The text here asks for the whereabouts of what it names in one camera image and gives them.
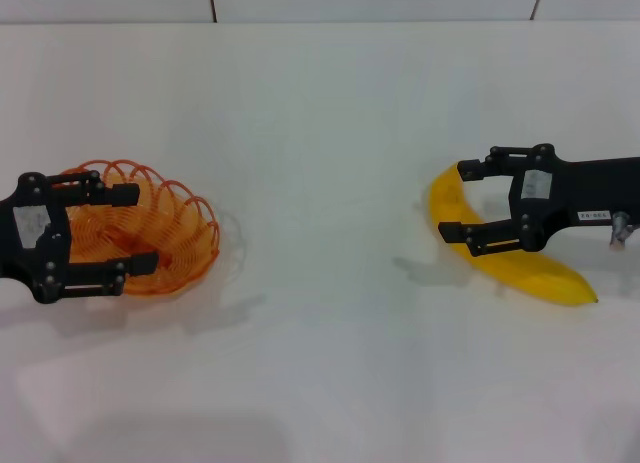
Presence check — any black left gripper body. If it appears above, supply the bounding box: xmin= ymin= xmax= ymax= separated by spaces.
xmin=0 ymin=171 xmax=74 ymax=304

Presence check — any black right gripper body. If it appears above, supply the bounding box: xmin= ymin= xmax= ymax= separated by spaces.
xmin=508 ymin=143 xmax=640 ymax=254

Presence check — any orange woven plastic basket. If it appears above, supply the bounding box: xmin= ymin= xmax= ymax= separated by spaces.
xmin=59 ymin=158 xmax=221 ymax=298

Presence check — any yellow banana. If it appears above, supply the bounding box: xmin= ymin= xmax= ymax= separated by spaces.
xmin=428 ymin=161 xmax=600 ymax=308

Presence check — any right arm cable connector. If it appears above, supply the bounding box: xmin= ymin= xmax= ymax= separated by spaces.
xmin=607 ymin=210 xmax=640 ymax=252

